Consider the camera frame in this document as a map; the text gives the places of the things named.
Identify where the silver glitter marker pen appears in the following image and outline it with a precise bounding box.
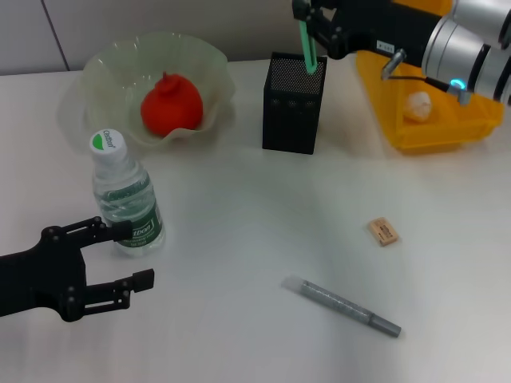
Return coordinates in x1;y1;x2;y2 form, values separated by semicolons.
281;274;402;339

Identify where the mint green utility knife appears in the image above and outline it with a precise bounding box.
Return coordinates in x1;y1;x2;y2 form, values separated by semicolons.
298;18;320;75

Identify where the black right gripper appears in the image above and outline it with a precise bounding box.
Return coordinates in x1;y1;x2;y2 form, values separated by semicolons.
292;0;452;67

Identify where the small beige eraser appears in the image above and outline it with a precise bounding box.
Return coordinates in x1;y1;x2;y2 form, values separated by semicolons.
366;216;402;247

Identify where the right gripper cable with plug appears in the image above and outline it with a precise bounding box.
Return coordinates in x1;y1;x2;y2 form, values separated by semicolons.
381;48;473;105

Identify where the yellow plastic storage bin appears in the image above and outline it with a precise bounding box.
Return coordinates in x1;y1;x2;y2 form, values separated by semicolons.
356;0;505;155

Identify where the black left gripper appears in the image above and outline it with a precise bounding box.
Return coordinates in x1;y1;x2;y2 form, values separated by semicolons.
0;216;156;322

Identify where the white paper ball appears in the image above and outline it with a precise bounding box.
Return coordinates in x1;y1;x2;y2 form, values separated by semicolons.
402;90;434;122

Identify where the black mesh pen holder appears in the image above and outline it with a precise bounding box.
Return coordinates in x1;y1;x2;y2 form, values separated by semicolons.
262;51;327;155

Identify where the translucent wavy fruit plate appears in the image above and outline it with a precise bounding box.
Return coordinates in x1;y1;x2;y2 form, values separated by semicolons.
79;31;235;152

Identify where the clear green-label water bottle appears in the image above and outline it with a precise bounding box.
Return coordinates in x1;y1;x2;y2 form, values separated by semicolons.
88;128;167;259

